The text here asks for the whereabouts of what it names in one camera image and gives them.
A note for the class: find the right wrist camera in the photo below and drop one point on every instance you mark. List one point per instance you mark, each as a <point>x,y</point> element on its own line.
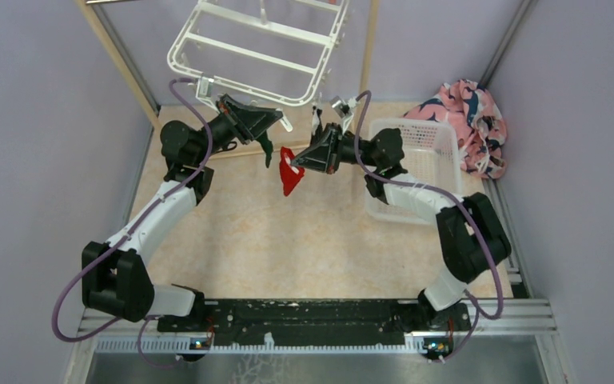
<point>345,109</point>

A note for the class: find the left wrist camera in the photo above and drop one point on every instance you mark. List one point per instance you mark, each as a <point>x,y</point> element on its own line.
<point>204,92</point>

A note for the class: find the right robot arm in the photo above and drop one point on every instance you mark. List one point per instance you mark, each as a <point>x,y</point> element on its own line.
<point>472,238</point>

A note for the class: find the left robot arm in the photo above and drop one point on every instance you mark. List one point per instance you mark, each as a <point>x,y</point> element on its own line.
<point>117,281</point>

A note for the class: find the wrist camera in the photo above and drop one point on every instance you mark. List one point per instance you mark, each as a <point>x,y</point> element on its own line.
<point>204,92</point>
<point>345,109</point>

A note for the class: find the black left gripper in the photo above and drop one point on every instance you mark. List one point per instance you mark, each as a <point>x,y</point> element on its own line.
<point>256,121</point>

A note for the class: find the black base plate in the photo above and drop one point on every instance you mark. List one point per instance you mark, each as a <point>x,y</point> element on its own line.
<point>318,323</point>

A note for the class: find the green dotted sock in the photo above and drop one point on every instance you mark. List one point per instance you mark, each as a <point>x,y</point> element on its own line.
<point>267,147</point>

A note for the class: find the white plastic clip hanger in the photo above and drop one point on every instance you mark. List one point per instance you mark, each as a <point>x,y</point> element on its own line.
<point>278,51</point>

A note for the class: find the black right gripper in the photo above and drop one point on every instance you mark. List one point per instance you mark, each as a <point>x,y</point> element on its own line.
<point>327,154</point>

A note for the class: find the pink patterned cloth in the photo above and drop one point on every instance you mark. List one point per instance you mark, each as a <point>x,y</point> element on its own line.
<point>480,128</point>

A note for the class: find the white hanger clip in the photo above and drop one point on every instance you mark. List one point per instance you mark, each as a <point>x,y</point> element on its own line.
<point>285,122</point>

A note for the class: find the black white striped sock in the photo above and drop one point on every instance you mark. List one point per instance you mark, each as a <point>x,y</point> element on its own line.
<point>316,123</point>

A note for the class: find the white plastic laundry basket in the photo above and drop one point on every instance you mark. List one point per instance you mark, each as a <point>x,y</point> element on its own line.
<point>431,157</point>

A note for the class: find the red sock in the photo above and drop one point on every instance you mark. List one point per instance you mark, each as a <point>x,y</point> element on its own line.
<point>290,175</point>

